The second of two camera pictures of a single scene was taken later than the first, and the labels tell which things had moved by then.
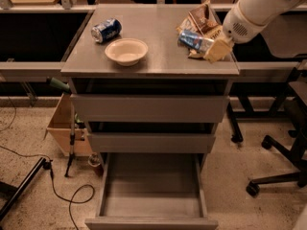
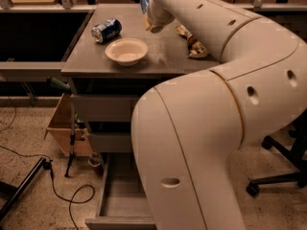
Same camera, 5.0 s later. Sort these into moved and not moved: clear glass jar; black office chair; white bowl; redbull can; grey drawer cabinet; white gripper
Moved: redbull can; white gripper
Not moved: black office chair; white bowl; clear glass jar; grey drawer cabinet
